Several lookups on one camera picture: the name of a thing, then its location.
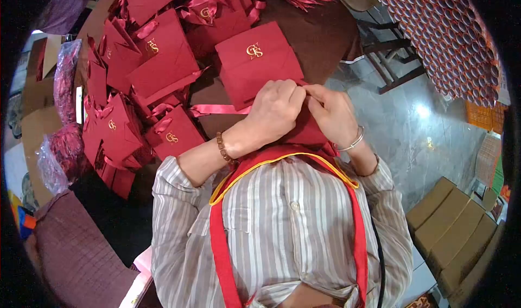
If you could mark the red gift bag gold emblem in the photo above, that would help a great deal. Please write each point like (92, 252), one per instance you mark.
(256, 70)

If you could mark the red satin ribbon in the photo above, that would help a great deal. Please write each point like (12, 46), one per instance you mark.
(219, 110)

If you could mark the brown cardboard box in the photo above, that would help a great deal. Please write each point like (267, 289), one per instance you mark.
(458, 243)
(443, 222)
(470, 263)
(431, 200)

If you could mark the white flat rectangular object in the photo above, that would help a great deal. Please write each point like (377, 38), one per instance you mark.
(79, 104)

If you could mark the pile of red paper bags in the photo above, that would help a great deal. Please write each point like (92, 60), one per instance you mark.
(138, 88)

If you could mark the clear plastic bag red contents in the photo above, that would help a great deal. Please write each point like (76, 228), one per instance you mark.
(61, 157)
(67, 80)

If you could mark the person's right hand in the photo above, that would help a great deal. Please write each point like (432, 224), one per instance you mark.
(336, 119)

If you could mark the maroon upholstered chair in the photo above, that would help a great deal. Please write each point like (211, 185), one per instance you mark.
(77, 251)

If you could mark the person's left hand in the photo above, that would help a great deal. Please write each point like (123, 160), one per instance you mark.
(270, 117)

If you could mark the dark wooden stand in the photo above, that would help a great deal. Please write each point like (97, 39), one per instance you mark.
(390, 51)

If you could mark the person's left fingers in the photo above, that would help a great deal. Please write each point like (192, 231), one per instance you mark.
(291, 94)

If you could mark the person's right fingers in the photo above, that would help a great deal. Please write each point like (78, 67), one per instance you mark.
(321, 96)

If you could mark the person's body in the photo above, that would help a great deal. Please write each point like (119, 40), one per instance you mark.
(285, 234)

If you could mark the stack of patterned paper tubes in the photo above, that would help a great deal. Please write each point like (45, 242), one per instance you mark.
(447, 35)

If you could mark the flat brown cardboard sheets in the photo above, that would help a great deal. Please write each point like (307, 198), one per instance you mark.
(38, 117)

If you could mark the stack of orange printed sheets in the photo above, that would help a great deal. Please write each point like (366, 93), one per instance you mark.
(484, 117)

